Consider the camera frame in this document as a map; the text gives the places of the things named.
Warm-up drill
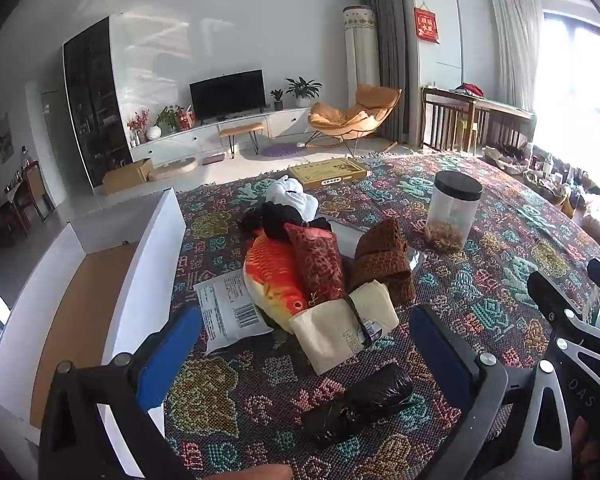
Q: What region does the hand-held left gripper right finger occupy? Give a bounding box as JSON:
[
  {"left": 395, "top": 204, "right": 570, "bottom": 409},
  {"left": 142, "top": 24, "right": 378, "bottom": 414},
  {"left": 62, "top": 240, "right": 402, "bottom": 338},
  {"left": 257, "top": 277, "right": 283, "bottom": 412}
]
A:
[{"left": 409, "top": 304, "right": 576, "bottom": 480}]

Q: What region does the orange fish plush toy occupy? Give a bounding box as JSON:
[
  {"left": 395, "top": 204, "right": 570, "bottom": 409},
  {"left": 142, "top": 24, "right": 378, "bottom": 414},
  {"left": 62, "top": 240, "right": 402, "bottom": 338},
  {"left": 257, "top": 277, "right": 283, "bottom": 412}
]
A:
[{"left": 243, "top": 228, "right": 311, "bottom": 333}]

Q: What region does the brown cardboard box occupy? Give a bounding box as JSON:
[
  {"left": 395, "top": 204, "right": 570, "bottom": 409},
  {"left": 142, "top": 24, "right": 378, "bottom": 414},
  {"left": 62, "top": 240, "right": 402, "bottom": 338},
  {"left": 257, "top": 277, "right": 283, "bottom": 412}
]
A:
[{"left": 101, "top": 158, "right": 155, "bottom": 196}]

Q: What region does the grey curtain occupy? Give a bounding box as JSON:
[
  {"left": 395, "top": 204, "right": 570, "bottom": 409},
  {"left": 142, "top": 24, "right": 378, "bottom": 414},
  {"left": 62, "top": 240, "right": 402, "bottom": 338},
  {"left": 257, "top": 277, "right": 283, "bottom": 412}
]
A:
[{"left": 357, "top": 0, "right": 421, "bottom": 146}]

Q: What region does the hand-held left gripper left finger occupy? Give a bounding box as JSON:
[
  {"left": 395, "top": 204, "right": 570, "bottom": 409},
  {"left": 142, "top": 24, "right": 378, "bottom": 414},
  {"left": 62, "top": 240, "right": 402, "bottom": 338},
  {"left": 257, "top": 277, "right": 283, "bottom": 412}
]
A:
[{"left": 39, "top": 305, "right": 204, "bottom": 480}]

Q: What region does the large potted green plant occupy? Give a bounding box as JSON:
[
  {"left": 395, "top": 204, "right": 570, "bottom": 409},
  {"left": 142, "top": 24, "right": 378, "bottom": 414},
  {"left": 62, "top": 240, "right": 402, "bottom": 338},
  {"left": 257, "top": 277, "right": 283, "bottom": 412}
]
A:
[{"left": 285, "top": 77, "right": 323, "bottom": 109}]

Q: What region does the orange rocking chair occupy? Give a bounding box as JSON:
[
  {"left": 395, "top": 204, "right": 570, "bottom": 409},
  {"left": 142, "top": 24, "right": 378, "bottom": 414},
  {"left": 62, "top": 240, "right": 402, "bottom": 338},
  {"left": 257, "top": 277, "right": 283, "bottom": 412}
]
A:
[{"left": 307, "top": 83, "right": 403, "bottom": 156}]

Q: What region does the red flower bouquet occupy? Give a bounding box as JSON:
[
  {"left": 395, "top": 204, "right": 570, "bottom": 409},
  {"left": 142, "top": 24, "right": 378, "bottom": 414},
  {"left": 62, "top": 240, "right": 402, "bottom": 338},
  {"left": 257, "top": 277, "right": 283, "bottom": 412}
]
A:
[{"left": 126, "top": 109, "right": 151, "bottom": 143}]

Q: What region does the standing air conditioner with cover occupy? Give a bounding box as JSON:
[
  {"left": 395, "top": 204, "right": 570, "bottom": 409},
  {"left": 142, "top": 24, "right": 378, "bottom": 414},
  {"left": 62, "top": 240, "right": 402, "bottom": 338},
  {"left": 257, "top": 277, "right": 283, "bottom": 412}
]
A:
[{"left": 342, "top": 5, "right": 376, "bottom": 106}]

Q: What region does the brown knitted scarf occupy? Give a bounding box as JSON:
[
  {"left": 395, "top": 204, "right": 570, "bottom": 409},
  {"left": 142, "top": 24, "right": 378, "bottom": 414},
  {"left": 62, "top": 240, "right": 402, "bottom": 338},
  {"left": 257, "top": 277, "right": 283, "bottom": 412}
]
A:
[{"left": 349, "top": 216, "right": 417, "bottom": 306}]

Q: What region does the person's right hand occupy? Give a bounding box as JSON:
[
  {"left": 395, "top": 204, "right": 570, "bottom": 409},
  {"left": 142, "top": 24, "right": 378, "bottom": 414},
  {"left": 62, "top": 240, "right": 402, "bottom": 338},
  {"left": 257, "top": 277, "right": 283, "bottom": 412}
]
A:
[{"left": 574, "top": 419, "right": 600, "bottom": 480}]

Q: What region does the white cloth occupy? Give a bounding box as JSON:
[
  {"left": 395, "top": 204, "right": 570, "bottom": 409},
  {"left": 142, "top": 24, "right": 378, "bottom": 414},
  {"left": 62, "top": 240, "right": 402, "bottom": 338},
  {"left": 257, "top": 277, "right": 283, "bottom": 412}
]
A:
[{"left": 265, "top": 176, "right": 320, "bottom": 223}]

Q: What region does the wooden chair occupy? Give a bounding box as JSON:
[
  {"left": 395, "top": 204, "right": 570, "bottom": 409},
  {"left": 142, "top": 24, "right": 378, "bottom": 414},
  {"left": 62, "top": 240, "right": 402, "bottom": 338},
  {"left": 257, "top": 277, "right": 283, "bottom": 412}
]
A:
[{"left": 12, "top": 160, "right": 56, "bottom": 223}]

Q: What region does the flat yellow cardboard box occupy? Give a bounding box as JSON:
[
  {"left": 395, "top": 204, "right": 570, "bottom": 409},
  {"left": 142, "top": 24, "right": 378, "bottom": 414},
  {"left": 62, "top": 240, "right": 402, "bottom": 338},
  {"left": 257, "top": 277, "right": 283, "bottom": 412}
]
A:
[{"left": 286, "top": 158, "right": 370, "bottom": 192}]

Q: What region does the beige cloth bag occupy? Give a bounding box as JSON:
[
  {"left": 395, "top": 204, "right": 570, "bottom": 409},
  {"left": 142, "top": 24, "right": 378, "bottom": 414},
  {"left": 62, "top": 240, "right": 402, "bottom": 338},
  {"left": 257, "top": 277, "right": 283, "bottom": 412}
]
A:
[{"left": 288, "top": 280, "right": 400, "bottom": 376}]

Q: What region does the red patterned pouch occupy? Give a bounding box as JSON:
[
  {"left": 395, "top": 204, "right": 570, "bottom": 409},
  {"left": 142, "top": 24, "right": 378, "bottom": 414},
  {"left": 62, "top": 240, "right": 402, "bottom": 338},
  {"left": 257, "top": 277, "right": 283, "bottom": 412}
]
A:
[{"left": 284, "top": 222, "right": 347, "bottom": 306}]

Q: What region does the person's left hand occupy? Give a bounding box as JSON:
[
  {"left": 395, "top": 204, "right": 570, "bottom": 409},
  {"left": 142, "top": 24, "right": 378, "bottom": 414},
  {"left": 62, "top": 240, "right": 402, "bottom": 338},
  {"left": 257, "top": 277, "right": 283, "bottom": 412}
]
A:
[{"left": 215, "top": 465, "right": 294, "bottom": 480}]

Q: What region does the black glass display cabinet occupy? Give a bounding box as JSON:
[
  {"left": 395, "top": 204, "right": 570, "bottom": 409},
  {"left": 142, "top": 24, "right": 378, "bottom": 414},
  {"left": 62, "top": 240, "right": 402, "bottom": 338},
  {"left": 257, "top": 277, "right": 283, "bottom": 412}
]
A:
[{"left": 62, "top": 15, "right": 133, "bottom": 188}]

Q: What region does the grey interior door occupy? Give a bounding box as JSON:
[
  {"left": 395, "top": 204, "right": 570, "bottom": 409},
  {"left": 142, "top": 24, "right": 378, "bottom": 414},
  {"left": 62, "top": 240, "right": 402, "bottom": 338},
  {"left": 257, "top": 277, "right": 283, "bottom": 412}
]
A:
[{"left": 40, "top": 89, "right": 71, "bottom": 206}]

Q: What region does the bushy green plant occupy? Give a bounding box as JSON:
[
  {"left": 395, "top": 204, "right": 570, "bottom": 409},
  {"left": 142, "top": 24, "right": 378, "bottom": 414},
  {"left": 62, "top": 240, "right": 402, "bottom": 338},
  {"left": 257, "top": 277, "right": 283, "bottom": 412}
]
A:
[{"left": 155, "top": 105, "right": 181, "bottom": 133}]

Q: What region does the round beige floor pad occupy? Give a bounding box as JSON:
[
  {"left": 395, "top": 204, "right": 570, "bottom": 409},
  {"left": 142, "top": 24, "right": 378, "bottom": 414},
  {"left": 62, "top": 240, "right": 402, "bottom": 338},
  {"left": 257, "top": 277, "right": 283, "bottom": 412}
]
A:
[{"left": 148, "top": 156, "right": 199, "bottom": 182}]

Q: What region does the white television cabinet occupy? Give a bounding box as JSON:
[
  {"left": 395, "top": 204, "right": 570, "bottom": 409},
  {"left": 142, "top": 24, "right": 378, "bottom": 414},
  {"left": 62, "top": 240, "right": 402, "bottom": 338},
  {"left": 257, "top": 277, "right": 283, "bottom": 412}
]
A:
[{"left": 130, "top": 107, "right": 317, "bottom": 166}]

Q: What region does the white plastic packet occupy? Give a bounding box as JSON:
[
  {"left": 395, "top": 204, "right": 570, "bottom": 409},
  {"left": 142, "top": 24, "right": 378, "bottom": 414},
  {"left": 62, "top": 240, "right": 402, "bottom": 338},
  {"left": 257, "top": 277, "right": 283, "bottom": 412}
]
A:
[{"left": 193, "top": 269, "right": 275, "bottom": 357}]

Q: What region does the wooden stool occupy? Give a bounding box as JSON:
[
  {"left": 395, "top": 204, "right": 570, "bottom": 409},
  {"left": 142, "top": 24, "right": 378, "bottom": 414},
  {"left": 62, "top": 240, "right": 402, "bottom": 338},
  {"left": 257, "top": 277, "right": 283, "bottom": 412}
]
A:
[{"left": 218, "top": 122, "right": 265, "bottom": 158}]

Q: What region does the black cloth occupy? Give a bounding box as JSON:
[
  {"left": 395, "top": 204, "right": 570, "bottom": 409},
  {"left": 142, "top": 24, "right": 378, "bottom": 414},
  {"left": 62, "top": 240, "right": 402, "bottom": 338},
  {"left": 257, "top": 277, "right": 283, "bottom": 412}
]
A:
[{"left": 242, "top": 201, "right": 333, "bottom": 241}]

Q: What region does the window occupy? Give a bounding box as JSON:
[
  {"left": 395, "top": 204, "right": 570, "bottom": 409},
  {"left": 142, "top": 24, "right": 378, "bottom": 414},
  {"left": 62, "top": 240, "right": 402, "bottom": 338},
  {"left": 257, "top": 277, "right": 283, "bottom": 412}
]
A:
[{"left": 542, "top": 10, "right": 600, "bottom": 126}]

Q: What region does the black flat television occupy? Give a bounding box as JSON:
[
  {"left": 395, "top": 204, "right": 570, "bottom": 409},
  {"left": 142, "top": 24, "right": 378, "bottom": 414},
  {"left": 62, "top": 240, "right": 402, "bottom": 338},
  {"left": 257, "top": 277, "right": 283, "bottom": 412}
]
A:
[{"left": 189, "top": 68, "right": 267, "bottom": 122}]

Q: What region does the wooden crib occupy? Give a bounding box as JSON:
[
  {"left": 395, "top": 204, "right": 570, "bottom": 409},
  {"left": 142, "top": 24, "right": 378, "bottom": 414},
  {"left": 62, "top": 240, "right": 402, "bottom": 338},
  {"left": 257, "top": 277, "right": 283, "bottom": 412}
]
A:
[{"left": 421, "top": 85, "right": 537, "bottom": 156}]

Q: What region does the purple floor mat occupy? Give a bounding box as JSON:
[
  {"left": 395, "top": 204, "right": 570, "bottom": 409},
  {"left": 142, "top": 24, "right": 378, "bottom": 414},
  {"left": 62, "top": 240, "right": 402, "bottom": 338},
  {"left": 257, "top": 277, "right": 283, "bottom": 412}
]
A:
[{"left": 258, "top": 142, "right": 306, "bottom": 160}]

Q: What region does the white storage box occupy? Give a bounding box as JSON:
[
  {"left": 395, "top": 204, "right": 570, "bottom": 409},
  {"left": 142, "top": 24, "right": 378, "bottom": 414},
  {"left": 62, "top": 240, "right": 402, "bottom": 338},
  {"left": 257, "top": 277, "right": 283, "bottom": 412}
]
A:
[{"left": 0, "top": 186, "right": 187, "bottom": 446}]

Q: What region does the colourful woven patterned blanket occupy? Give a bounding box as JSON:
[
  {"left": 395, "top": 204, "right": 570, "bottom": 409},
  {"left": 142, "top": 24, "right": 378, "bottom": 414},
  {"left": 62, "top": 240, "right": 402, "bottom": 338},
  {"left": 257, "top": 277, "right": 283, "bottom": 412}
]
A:
[{"left": 162, "top": 152, "right": 600, "bottom": 480}]

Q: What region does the red wall calendar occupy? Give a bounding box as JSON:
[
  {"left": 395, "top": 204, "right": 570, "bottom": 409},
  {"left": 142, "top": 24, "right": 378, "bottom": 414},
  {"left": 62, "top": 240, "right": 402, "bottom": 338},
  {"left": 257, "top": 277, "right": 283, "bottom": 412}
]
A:
[{"left": 413, "top": 6, "right": 441, "bottom": 45}]

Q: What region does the black plastic bag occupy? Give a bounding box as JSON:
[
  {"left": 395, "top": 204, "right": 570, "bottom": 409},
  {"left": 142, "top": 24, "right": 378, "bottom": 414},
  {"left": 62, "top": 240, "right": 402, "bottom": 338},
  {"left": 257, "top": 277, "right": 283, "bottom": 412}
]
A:
[{"left": 300, "top": 362, "right": 415, "bottom": 450}]

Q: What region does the framed wall picture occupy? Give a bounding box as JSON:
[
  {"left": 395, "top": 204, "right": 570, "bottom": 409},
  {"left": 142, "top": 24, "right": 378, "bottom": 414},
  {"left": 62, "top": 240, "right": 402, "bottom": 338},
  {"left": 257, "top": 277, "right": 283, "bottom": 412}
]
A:
[{"left": 0, "top": 112, "right": 15, "bottom": 163}]

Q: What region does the clear jar with black lid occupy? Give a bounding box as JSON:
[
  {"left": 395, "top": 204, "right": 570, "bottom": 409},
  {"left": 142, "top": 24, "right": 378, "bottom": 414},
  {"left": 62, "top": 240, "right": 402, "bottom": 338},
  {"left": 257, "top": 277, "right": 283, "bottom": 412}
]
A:
[{"left": 424, "top": 170, "right": 484, "bottom": 253}]

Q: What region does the white sheer curtain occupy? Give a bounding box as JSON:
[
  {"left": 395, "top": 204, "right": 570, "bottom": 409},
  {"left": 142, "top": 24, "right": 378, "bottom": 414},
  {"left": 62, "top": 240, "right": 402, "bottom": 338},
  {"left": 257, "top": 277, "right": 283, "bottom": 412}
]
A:
[{"left": 490, "top": 0, "right": 548, "bottom": 111}]

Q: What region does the pile of bottles and baskets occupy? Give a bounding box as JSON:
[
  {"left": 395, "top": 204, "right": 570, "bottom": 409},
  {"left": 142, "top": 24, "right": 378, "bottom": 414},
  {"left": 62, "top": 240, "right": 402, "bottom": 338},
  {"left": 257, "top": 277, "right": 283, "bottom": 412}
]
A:
[{"left": 482, "top": 142, "right": 600, "bottom": 241}]

